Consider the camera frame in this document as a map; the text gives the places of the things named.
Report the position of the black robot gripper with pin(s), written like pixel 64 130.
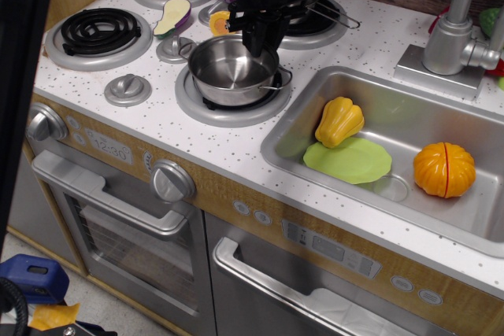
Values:
pixel 253 16

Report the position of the small steel two-handled pot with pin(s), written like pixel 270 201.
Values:
pixel 228 50

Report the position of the small orange toy squash slice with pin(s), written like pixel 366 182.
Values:
pixel 218 23

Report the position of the grey stovetop knob back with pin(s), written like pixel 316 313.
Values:
pixel 205 14

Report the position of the grey stovetop knob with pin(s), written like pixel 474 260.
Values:
pixel 175 49
pixel 205 14
pixel 128 90

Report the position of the grey stovetop knob middle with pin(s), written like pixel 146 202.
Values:
pixel 175 49

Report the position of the toy eggplant half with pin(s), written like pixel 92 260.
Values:
pixel 175 13

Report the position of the yellow toy bell pepper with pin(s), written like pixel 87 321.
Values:
pixel 341 119

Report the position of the grey stovetop knob front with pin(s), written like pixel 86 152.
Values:
pixel 128 90

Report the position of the green toy plate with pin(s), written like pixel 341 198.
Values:
pixel 354 161

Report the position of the red toy item behind faucet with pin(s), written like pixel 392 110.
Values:
pixel 437 19

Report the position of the black left front burner coil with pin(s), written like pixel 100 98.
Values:
pixel 99 31

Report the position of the grey oven dial right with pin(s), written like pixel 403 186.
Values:
pixel 170 183

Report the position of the grey oven dial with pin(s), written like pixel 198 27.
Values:
pixel 170 183
pixel 45 123

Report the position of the silver toy faucet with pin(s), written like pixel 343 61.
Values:
pixel 453 61

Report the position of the silver toy sink basin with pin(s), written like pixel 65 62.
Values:
pixel 403 120

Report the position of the green toy vegetable behind faucet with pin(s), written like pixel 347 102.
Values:
pixel 487 20

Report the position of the orange toy pumpkin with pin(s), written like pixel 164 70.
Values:
pixel 444 170

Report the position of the grey oven dial left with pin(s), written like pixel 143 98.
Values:
pixel 45 123

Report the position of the blue device on floor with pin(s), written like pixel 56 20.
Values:
pixel 41 280

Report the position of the yellow cloth on floor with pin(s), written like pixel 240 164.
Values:
pixel 47 317

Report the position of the steel frying pan with handle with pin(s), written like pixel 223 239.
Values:
pixel 317 7

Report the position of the silver dishwasher door handle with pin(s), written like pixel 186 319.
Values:
pixel 323 308

